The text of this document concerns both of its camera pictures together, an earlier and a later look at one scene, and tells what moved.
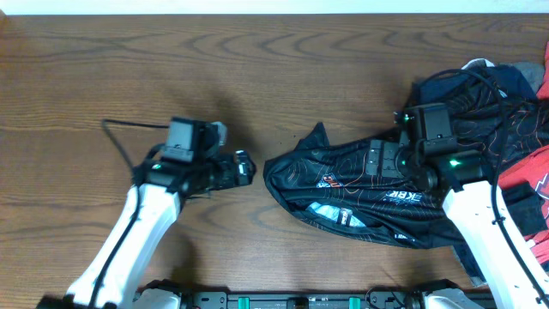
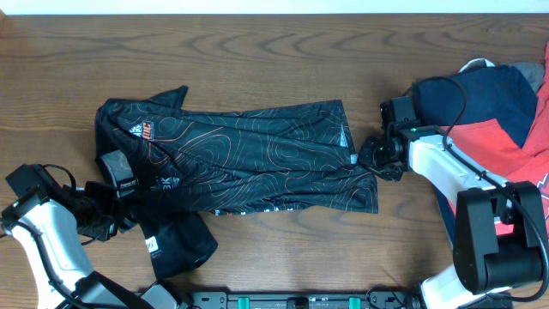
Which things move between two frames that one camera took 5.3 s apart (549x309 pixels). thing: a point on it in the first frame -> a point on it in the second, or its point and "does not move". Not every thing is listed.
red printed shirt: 533,165 does not move
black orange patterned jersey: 497,121 -> 178,166
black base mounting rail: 306,299 does not move
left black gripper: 241,178 -> 115,212
